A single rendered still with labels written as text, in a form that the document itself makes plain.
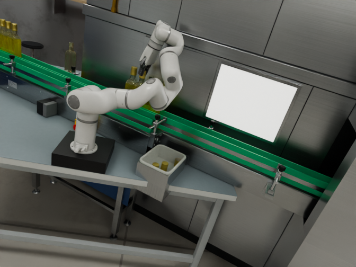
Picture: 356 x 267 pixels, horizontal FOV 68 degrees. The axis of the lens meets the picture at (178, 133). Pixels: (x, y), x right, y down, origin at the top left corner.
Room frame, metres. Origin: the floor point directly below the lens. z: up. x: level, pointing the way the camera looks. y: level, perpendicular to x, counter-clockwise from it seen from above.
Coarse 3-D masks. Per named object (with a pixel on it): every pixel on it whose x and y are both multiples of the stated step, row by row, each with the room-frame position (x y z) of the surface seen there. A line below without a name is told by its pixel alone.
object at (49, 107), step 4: (40, 100) 1.41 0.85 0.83; (44, 100) 1.43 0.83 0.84; (48, 100) 1.44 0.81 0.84; (40, 104) 1.38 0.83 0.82; (44, 104) 1.37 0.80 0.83; (48, 104) 1.38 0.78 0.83; (52, 104) 1.41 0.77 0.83; (56, 104) 1.44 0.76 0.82; (40, 108) 1.38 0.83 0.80; (44, 108) 1.37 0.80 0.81; (48, 108) 1.38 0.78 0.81; (52, 108) 1.41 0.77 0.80; (56, 108) 1.44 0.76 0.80; (40, 112) 1.38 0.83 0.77; (44, 112) 1.37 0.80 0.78; (48, 112) 1.38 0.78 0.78; (52, 112) 1.41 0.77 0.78; (56, 112) 1.44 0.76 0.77; (44, 116) 1.37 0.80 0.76; (48, 116) 1.38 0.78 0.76
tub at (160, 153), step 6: (150, 150) 1.16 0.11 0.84; (156, 150) 1.21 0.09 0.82; (162, 150) 1.24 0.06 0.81; (168, 150) 1.23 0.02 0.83; (174, 150) 1.22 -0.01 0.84; (144, 156) 1.09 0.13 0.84; (150, 156) 1.15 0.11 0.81; (156, 156) 1.22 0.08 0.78; (162, 156) 1.23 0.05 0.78; (168, 156) 1.22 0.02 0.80; (174, 156) 1.22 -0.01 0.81; (180, 156) 1.21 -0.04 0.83; (144, 162) 1.04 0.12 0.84; (150, 162) 1.16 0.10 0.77; (156, 162) 1.18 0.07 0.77; (168, 162) 1.21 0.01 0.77; (180, 162) 1.12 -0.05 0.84; (156, 168) 1.02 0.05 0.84; (168, 168) 1.15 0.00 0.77; (174, 168) 1.06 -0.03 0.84; (168, 174) 1.01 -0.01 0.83
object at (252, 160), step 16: (160, 128) 1.35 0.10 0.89; (176, 128) 1.32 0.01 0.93; (192, 128) 1.29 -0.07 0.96; (208, 144) 1.26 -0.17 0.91; (224, 144) 1.23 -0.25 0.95; (240, 160) 1.20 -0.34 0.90; (256, 160) 1.17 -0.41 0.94; (272, 176) 1.14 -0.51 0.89; (288, 176) 1.12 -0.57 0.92; (304, 176) 1.10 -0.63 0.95; (320, 192) 1.07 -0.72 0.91
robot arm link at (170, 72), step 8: (168, 56) 1.18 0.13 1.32; (176, 56) 1.20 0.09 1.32; (168, 64) 1.14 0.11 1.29; (176, 64) 1.15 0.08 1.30; (168, 72) 1.11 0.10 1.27; (176, 72) 1.12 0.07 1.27; (168, 80) 1.12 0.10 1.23; (176, 80) 1.13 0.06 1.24; (168, 88) 1.15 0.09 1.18; (176, 88) 1.15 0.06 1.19; (168, 96) 1.14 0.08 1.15; (168, 104) 1.12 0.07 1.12
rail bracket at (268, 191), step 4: (280, 164) 1.13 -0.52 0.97; (280, 168) 1.02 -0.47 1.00; (284, 168) 1.03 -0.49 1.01; (280, 172) 1.03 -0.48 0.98; (276, 176) 1.02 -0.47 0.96; (280, 176) 1.02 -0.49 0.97; (276, 180) 0.99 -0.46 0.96; (268, 184) 1.10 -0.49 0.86; (272, 184) 1.03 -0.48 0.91; (264, 188) 1.12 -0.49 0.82; (268, 188) 1.07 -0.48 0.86; (272, 188) 1.03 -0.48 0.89; (264, 192) 1.12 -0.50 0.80; (268, 192) 1.03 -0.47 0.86; (272, 192) 1.02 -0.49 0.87; (264, 196) 1.02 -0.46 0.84; (268, 196) 1.02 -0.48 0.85; (272, 196) 1.01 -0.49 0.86
